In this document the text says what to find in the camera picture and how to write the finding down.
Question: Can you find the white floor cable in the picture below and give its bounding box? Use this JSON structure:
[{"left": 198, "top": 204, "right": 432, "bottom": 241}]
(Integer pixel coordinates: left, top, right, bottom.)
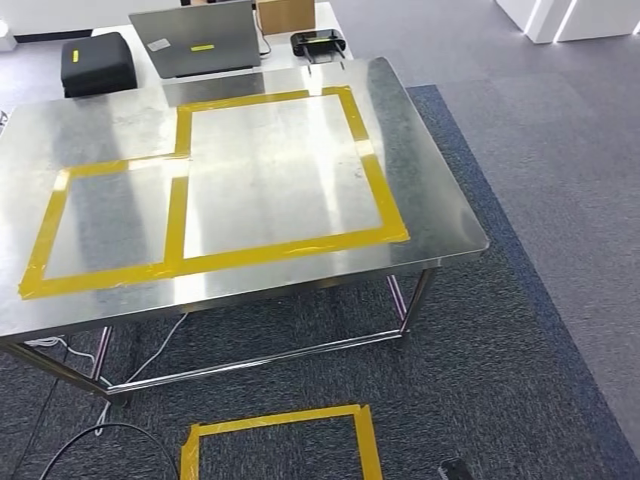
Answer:
[{"left": 23, "top": 311, "right": 190, "bottom": 437}]

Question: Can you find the black carrying case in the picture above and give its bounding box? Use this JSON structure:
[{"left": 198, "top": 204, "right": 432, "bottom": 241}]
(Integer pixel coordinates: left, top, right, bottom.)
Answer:
[{"left": 60, "top": 31, "right": 139, "bottom": 100}]

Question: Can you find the stainless steel workbench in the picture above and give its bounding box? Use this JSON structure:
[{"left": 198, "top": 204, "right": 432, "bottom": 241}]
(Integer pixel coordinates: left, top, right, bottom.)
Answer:
[{"left": 0, "top": 56, "right": 491, "bottom": 407}]

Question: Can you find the white desk with laptop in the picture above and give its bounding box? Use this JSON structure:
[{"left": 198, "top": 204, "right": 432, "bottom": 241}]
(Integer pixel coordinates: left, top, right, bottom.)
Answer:
[{"left": 90, "top": 0, "right": 355, "bottom": 91}]

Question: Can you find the black robot body part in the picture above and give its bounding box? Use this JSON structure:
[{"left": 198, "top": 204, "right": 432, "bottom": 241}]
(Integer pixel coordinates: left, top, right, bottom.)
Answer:
[{"left": 437, "top": 457, "right": 475, "bottom": 480}]

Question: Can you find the yellow tape on workbench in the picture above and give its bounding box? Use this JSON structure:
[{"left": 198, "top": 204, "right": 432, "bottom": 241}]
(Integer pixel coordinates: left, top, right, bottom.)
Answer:
[{"left": 17, "top": 85, "right": 411, "bottom": 302}]

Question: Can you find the black handheld controller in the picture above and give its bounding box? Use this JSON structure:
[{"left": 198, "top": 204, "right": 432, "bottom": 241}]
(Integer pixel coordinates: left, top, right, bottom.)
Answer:
[{"left": 289, "top": 29, "right": 348, "bottom": 66}]

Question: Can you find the white lit wall plinth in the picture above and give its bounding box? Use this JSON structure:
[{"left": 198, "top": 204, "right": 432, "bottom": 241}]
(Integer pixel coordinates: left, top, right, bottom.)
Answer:
[{"left": 494, "top": 0, "right": 640, "bottom": 46}]

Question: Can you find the black floor cable loop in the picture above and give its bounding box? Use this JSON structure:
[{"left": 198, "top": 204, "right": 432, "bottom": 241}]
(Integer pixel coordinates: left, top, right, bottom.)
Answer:
[{"left": 38, "top": 422, "right": 180, "bottom": 480}]

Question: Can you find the grey laptop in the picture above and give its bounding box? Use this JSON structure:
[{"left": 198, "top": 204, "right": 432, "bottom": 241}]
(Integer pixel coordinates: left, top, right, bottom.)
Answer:
[{"left": 128, "top": 0, "right": 263, "bottom": 81}]

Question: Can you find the brown cardboard box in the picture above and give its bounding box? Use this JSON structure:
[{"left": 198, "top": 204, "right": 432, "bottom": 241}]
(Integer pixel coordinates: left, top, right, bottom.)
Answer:
[{"left": 255, "top": 0, "right": 318, "bottom": 37}]

